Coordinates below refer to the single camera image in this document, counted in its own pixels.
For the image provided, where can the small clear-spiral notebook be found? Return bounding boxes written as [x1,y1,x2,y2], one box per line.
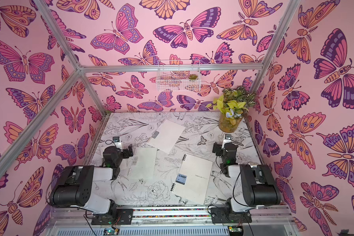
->
[128,147,157,180]

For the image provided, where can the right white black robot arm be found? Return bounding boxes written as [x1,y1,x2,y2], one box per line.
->
[212,142,281,213]

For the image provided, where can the white wire basket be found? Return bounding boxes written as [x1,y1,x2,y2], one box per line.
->
[154,60,202,92]

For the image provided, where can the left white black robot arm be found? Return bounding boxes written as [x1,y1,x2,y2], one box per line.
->
[48,145,133,218]

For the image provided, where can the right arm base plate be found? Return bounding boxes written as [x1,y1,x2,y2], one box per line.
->
[208,207,252,224]

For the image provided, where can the potted green plant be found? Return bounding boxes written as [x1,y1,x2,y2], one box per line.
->
[206,86,256,133]

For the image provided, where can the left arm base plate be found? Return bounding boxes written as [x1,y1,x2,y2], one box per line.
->
[91,208,134,225]

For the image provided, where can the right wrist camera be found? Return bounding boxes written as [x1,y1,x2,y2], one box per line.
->
[222,133,232,148]

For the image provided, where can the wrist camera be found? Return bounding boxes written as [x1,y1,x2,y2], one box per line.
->
[222,133,232,148]
[112,136,123,149]

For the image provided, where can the CAMP spiral notebook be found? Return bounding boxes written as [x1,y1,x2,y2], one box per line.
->
[171,154,213,205]

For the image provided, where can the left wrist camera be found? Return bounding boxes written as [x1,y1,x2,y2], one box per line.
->
[112,136,123,149]

